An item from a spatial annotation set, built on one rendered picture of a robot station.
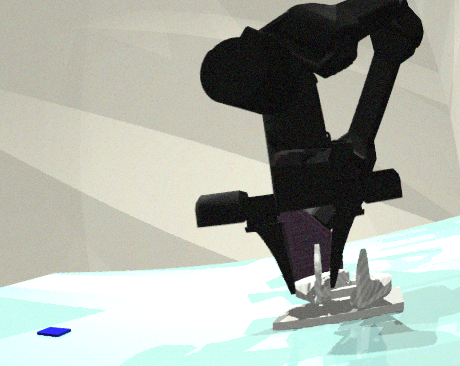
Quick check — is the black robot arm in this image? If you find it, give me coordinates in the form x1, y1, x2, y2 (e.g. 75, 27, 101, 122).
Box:
200, 0, 424, 207

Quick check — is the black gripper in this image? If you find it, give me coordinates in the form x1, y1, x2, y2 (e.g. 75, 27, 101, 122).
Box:
194, 115, 403, 295

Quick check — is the blue flat square plate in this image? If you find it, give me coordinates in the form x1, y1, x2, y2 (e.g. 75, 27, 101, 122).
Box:
36, 327, 71, 337

